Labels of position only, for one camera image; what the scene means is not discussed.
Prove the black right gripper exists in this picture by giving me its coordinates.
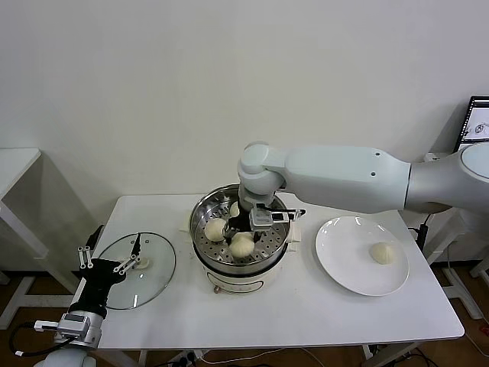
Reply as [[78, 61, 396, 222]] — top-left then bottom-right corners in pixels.
[[222, 208, 264, 245]]

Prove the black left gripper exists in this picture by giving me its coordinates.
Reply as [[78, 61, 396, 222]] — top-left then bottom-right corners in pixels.
[[70, 223, 143, 317]]

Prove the round glass pot lid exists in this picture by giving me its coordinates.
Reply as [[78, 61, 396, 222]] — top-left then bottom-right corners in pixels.
[[91, 231, 177, 310]]

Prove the stainless steel steamer basket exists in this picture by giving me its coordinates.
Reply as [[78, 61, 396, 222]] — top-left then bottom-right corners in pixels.
[[179, 184, 303, 269]]

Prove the white round plate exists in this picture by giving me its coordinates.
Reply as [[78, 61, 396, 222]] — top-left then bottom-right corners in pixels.
[[315, 216, 410, 297]]

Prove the white power strip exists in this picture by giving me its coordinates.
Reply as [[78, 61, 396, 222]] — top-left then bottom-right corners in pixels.
[[173, 350, 203, 364]]

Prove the dark open laptop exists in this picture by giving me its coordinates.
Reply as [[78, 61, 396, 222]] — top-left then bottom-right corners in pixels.
[[456, 95, 489, 145]]

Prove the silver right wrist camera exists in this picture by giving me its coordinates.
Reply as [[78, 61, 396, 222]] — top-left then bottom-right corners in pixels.
[[248, 202, 295, 232]]

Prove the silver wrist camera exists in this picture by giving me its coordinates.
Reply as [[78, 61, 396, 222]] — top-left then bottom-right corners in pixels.
[[34, 312, 92, 337], [248, 202, 295, 232]]

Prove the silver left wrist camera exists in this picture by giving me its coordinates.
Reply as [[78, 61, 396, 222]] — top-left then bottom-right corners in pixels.
[[34, 312, 92, 337]]

